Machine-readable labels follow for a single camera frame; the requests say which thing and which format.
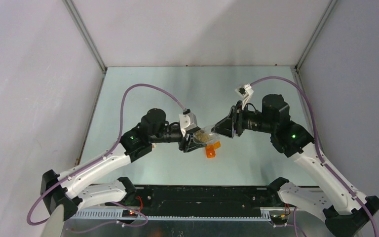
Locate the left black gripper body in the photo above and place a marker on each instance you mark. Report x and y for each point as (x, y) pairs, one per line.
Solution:
(183, 142)

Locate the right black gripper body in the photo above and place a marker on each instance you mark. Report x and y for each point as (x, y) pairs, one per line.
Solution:
(239, 118)

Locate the amber glass pill bottle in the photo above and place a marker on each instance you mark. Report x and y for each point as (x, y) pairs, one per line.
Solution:
(207, 136)

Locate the orange pill organizer box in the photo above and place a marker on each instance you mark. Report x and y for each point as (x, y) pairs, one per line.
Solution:
(211, 149)

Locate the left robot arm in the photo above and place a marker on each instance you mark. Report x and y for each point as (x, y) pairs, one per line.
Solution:
(74, 189)

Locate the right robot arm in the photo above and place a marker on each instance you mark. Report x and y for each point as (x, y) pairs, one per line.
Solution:
(341, 206)

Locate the left circuit board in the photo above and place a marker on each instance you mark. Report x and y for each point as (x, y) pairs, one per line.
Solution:
(129, 214)

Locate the circuit board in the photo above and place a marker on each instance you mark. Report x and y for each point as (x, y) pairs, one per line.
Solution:
(129, 214)
(279, 219)

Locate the right circuit board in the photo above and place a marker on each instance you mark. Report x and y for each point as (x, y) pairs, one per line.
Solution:
(279, 219)

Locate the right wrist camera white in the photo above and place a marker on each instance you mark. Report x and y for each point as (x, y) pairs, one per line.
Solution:
(245, 91)

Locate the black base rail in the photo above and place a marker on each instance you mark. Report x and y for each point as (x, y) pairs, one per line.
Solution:
(204, 201)

